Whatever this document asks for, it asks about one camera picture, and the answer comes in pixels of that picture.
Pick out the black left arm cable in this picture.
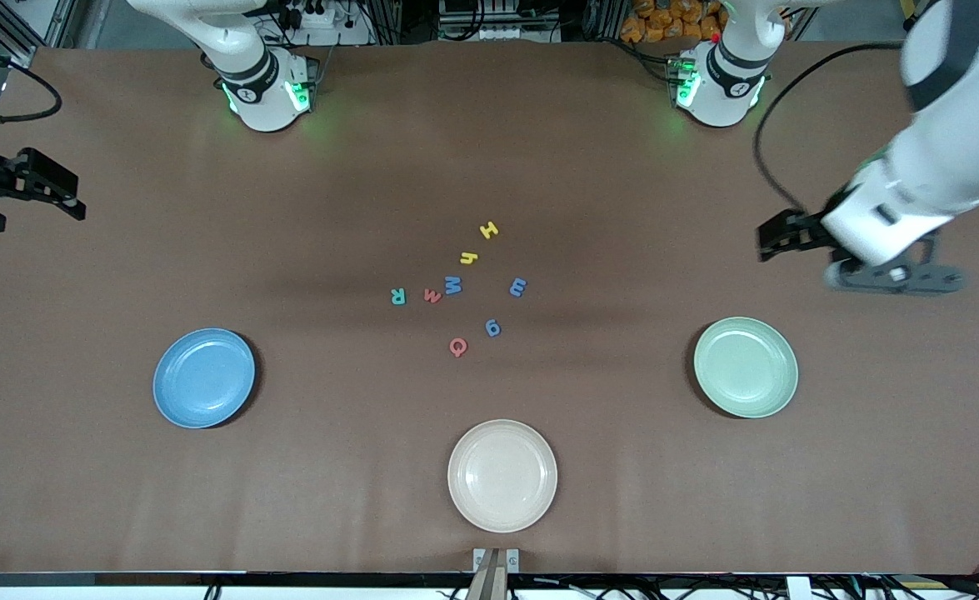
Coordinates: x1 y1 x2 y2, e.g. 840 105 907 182
753 42 911 213

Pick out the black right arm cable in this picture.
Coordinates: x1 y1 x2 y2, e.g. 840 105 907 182
0 58 63 128

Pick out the white power strip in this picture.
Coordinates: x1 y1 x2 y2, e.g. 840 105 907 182
277 0 373 47

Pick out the aluminium frame profile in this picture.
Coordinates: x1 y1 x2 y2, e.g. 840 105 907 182
0 0 82 69

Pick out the beige plate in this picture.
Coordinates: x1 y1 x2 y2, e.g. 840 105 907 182
447 418 558 534

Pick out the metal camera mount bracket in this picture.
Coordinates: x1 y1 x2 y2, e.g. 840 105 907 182
472 547 520 600

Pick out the blue plate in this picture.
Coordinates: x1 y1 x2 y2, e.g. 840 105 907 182
152 327 257 430

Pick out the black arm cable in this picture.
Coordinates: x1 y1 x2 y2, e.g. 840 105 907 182
0 58 63 128
753 42 911 213

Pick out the green plate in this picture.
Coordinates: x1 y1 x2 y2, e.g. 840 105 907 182
692 316 799 419

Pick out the orange snack bag pile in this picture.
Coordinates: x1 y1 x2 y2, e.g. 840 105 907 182
620 0 723 44

